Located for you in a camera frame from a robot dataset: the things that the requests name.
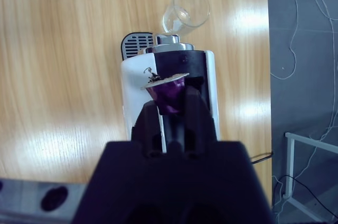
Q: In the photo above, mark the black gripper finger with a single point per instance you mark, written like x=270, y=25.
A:
x=146, y=129
x=198, y=123

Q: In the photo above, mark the purple coffee capsule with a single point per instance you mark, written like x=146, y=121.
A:
x=169, y=94

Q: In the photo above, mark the clear drinking glass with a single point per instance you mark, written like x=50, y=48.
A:
x=192, y=15

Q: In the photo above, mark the white capsule coffee machine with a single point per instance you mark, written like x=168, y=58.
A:
x=134, y=92

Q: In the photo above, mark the white metal table frame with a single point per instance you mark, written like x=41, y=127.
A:
x=289, y=166

